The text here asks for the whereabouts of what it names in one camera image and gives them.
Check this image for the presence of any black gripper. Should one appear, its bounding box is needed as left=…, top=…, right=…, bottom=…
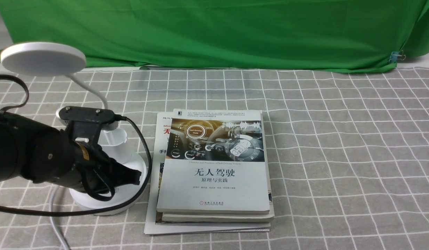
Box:
left=55, top=141, right=142, bottom=195

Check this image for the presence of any white desk lamp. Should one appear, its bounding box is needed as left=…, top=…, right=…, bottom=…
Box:
left=0, top=42, right=152, bottom=217

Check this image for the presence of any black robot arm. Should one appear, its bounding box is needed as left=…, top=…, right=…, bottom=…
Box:
left=0, top=112, right=142, bottom=197

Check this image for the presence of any bottom large white book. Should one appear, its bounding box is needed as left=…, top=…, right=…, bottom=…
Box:
left=143, top=112, right=271, bottom=235

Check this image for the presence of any middle white book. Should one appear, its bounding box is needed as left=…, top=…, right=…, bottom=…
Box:
left=161, top=146, right=275, bottom=223

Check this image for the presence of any top self-driving book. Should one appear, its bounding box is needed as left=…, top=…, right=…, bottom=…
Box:
left=157, top=109, right=270, bottom=215

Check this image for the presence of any grey checked tablecloth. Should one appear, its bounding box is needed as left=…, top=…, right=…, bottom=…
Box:
left=0, top=67, right=429, bottom=250

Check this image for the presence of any green backdrop cloth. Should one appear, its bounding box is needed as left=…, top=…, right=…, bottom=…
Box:
left=0, top=0, right=429, bottom=73

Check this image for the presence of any blue binder clip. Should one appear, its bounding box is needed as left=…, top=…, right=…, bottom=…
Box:
left=388, top=50, right=406, bottom=64

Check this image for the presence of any black camera cable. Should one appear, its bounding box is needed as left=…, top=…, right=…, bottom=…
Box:
left=0, top=74, right=153, bottom=217

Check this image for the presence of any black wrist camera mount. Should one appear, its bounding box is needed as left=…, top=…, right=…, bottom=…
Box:
left=57, top=106, right=118, bottom=146

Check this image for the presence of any white lamp power cord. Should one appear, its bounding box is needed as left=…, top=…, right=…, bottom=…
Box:
left=49, top=185, right=72, bottom=250

